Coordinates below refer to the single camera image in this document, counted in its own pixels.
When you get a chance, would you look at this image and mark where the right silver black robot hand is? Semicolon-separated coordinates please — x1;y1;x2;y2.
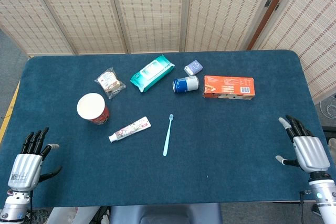
275;114;331;174

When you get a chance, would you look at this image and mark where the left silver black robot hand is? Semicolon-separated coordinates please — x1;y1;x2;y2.
7;126;63;193

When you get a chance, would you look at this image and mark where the white floral toothpaste tube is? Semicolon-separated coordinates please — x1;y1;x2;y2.
108;116;152;144

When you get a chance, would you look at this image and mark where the light blue toothbrush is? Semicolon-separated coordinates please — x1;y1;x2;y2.
162;113;174;157

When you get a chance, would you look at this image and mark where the yellow floor tape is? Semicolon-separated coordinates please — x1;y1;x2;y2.
0;81;21;145

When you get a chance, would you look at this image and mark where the white plastic bag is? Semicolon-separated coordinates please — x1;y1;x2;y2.
47;206;102;224

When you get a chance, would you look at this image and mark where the red noodle paper cup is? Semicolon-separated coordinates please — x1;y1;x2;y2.
76;92;110;125

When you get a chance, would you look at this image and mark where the blue felt table mat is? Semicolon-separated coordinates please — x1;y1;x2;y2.
0;49;329;208

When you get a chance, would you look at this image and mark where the orange biscuit box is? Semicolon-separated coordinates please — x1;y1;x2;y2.
202;74;256;101

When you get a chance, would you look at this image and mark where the snack in clear wrapper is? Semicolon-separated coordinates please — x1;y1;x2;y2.
94;67;127;100

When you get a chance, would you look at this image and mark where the beige bamboo folding screen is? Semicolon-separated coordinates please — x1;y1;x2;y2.
0;0;289;56
251;0;336;104

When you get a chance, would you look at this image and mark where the blue white drink can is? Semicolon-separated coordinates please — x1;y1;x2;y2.
172;75;200;94

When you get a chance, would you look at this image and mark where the small purple tissue pack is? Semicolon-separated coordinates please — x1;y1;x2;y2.
183;59;204;76

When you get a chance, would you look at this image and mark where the blue grey robot chest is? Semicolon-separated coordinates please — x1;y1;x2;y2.
109;202;223;224

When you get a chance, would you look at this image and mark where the teal wet wipes pack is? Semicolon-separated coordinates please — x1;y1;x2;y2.
130;54;175;93

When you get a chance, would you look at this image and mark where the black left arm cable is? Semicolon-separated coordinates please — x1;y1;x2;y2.
27;191;34;223

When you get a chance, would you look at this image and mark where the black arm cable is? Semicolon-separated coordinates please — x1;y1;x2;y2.
27;191;34;223
300;190;310;224

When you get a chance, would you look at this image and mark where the white cable bundle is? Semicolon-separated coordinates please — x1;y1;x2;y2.
319;102;336;120

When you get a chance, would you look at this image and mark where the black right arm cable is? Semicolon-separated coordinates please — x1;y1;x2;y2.
300;190;310;224

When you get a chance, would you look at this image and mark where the brown wooden post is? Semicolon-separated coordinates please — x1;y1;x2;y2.
246;0;296;51

